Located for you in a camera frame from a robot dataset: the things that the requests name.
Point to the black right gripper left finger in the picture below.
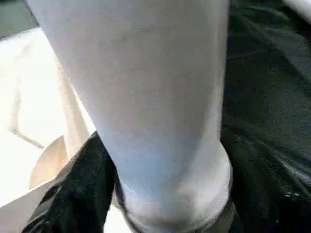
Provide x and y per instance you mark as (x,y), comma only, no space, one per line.
(80,189)

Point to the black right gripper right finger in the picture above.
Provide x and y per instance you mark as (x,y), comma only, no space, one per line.
(267,206)

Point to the white plastic table top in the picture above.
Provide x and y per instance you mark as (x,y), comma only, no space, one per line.
(29,97)

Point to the black shiny table mat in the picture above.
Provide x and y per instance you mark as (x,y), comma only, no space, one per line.
(267,72)

